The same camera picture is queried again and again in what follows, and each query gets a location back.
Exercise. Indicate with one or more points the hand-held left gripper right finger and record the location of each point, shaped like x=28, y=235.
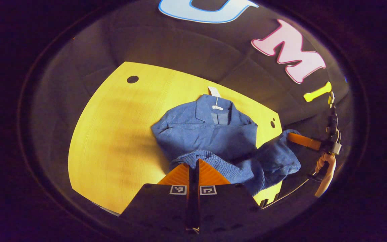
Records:
x=227, y=205

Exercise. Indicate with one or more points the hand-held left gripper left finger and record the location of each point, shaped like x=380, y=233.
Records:
x=163, y=205

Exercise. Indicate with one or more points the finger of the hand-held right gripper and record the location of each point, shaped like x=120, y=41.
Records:
x=304, y=141

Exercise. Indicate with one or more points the blue button-up jacket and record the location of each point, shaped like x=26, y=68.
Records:
x=213, y=141

